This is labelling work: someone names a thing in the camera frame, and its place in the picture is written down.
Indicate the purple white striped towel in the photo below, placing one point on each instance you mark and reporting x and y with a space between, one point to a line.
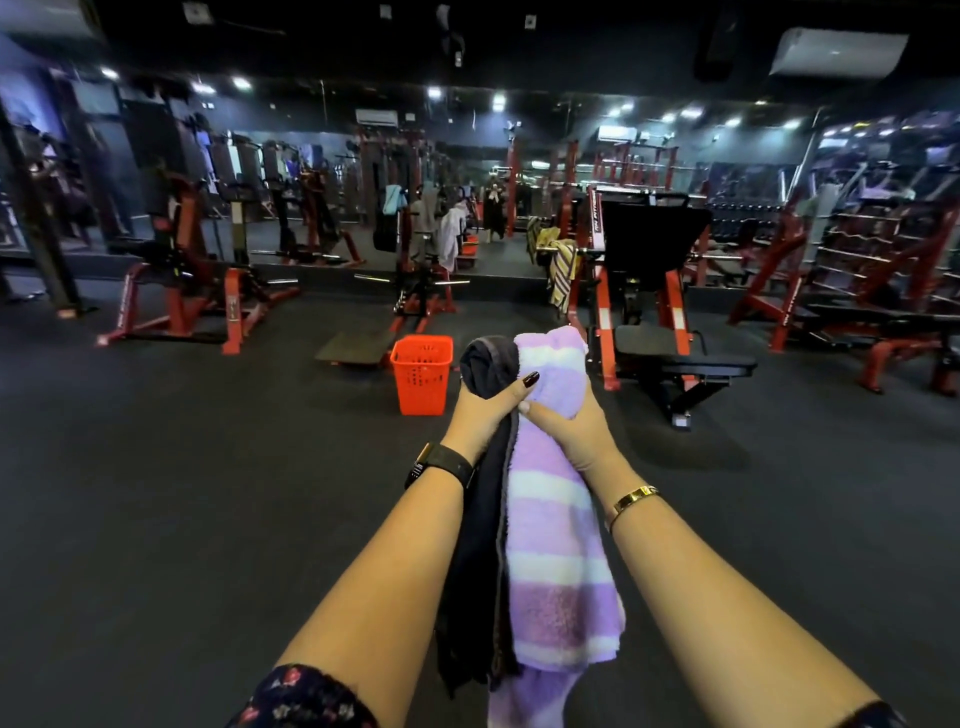
551 525

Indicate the red black leg press machine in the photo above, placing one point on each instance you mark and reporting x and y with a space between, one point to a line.
645 300

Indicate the light blue hanging towel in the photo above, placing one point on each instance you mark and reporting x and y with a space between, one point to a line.
393 199

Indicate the red black plate-loaded gym machine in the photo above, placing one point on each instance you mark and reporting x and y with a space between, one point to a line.
187 277

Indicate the dark floral sleeve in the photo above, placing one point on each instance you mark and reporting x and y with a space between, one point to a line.
304 697

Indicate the person's left hand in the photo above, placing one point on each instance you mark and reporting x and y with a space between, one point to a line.
480 416

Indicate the yellow striped towel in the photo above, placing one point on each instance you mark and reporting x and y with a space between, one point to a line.
561 274

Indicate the dark grey towel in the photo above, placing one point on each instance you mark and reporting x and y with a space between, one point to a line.
480 540

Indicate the red black barbell row machine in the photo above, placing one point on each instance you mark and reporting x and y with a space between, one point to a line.
409 300

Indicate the black wrist watch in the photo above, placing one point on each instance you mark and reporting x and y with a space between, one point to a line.
441 461

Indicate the white wall air conditioner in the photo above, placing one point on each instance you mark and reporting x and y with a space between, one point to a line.
836 52

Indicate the barbell storage rack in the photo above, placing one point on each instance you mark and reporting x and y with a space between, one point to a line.
885 247

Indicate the person's left thumb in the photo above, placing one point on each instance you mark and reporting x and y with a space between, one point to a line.
517 391

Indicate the red black weight bench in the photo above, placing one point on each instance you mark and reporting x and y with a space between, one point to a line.
885 330

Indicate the person's left forearm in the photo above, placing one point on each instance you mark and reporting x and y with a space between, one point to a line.
382 585

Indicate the orange plastic laundry basket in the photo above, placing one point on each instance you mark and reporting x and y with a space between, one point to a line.
421 373

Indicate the dumbbell rack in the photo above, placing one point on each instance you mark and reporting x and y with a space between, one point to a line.
742 217

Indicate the person's right hand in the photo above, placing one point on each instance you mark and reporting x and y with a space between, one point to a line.
577 439

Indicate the wall mirror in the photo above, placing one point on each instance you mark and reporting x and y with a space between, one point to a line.
300 180

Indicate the white hanging towel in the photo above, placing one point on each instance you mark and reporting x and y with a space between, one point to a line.
450 236

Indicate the person's right forearm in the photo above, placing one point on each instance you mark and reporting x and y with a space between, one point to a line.
720 607

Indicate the person's right thumb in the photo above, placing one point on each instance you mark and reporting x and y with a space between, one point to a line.
541 416

